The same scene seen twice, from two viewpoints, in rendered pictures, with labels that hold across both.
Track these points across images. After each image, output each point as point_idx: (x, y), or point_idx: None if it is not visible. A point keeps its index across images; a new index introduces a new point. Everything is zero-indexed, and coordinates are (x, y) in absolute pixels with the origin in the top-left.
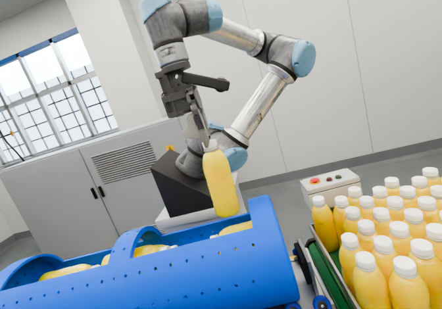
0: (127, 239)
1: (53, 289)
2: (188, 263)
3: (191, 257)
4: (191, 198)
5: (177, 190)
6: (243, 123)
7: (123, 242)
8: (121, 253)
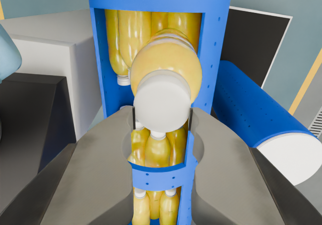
0: (160, 179)
1: (186, 214)
2: (207, 102)
3: (204, 99)
4: (59, 118)
5: (53, 146)
6: None
7: (163, 183)
8: (178, 177)
